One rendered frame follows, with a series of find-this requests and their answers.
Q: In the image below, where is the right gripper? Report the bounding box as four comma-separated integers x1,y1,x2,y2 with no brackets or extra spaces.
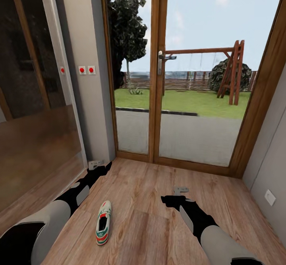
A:
161,196,186,210

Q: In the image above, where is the gym shoe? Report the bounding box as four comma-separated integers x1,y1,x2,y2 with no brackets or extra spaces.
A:
96,200,112,246

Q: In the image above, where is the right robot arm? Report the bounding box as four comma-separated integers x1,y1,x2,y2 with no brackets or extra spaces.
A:
161,186,265,265

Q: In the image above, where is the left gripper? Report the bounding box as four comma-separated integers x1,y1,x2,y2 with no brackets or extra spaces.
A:
86,161,112,182

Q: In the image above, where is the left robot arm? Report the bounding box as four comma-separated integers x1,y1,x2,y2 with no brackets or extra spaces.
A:
0,160,112,265

